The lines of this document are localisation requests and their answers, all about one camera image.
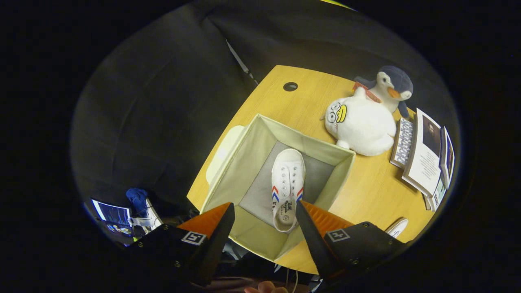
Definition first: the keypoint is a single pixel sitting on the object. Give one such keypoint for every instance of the white canvas shoe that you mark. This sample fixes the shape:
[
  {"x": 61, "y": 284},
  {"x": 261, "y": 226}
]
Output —
[
  {"x": 288, "y": 175},
  {"x": 399, "y": 226}
]

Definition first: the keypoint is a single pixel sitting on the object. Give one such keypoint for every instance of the blue lit screen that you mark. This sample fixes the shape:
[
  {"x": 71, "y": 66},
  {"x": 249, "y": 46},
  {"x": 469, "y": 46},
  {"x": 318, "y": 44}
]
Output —
[{"x": 112, "y": 212}]

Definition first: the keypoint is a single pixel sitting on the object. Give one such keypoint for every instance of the pale printed cover book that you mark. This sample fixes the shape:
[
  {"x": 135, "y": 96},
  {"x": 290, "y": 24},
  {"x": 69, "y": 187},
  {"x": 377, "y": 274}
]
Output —
[{"x": 437, "y": 193}]

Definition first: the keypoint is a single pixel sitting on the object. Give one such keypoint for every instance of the thick white cover book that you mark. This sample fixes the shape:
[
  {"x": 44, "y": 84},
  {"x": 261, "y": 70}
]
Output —
[{"x": 425, "y": 162}]

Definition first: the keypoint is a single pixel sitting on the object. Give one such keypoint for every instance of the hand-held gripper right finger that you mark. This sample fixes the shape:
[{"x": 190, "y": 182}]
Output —
[{"x": 315, "y": 240}]

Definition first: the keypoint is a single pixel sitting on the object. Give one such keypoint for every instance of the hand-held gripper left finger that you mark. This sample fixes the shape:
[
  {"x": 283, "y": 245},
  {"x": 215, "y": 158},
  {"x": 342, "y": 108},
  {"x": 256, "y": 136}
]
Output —
[{"x": 217, "y": 240}]

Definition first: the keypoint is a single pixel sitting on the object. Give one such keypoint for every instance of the spiral bound notebook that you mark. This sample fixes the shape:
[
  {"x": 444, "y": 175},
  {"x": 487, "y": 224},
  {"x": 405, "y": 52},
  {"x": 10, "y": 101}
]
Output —
[{"x": 403, "y": 142}]

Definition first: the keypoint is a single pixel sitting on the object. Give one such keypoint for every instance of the navy white penguin plush toy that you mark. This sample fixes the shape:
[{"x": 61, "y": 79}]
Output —
[{"x": 397, "y": 81}]

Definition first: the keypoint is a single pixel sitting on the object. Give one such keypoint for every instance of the blue cloth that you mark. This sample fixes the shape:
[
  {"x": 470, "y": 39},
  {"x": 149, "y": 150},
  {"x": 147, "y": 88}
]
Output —
[{"x": 136, "y": 197}]

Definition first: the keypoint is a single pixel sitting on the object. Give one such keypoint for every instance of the white desk device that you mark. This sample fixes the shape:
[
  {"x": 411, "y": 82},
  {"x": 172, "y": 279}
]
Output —
[{"x": 144, "y": 221}]

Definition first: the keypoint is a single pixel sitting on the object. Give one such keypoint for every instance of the beige fabric storage box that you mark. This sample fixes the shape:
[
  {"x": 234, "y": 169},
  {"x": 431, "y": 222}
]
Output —
[{"x": 260, "y": 142}]

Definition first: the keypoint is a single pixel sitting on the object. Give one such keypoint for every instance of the white duck plush toy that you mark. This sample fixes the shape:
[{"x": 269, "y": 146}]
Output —
[{"x": 362, "y": 126}]

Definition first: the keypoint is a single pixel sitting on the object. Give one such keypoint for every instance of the blue cover book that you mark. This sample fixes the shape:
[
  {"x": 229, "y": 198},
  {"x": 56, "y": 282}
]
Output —
[{"x": 447, "y": 154}]

